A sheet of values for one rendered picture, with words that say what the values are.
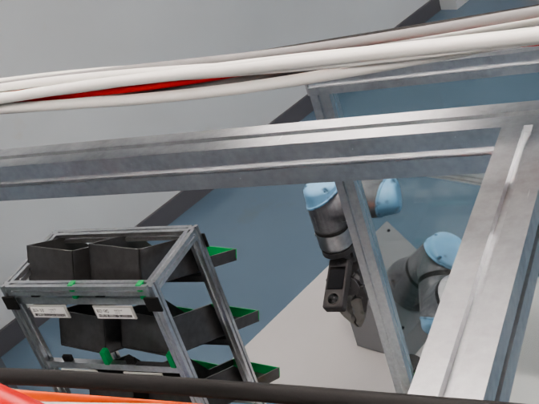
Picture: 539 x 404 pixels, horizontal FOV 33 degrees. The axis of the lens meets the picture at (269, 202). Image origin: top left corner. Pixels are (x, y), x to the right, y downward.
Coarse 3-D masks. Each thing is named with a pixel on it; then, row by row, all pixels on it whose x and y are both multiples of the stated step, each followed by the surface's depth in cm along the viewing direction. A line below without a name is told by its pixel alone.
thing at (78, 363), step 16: (64, 304) 170; (80, 304) 169; (96, 304) 167; (112, 304) 165; (128, 304) 164; (144, 304) 162; (224, 336) 186; (80, 368) 179; (96, 368) 178; (112, 368) 176; (128, 368) 174; (144, 368) 172; (160, 368) 170; (176, 368) 169
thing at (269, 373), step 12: (192, 360) 198; (156, 372) 189; (204, 372) 201; (216, 372) 205; (228, 372) 187; (264, 372) 205; (276, 372) 201; (156, 396) 186; (168, 396) 184; (180, 396) 182
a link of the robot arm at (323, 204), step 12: (312, 192) 187; (324, 192) 186; (336, 192) 187; (312, 204) 188; (324, 204) 187; (336, 204) 187; (312, 216) 190; (324, 216) 188; (336, 216) 188; (324, 228) 190; (336, 228) 190
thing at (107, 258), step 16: (112, 240) 176; (96, 256) 171; (112, 256) 168; (128, 256) 166; (144, 256) 165; (160, 256) 169; (192, 256) 176; (224, 256) 184; (96, 272) 171; (112, 272) 169; (128, 272) 167; (144, 272) 166; (176, 272) 173; (192, 272) 177
